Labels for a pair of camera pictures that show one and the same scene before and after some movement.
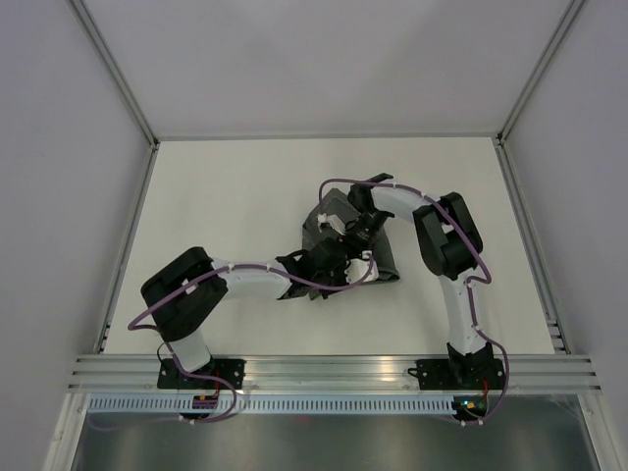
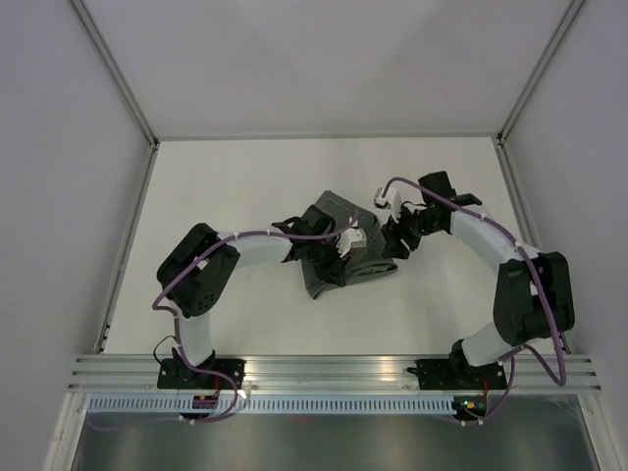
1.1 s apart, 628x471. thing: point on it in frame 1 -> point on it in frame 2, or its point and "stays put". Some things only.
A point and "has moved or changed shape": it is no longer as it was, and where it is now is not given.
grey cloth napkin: [338, 203] has moved or changed shape
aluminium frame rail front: [523, 373] stays put
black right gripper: [348, 240] -> [392, 232]
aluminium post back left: [81, 13] stays put
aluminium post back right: [570, 14] stays put
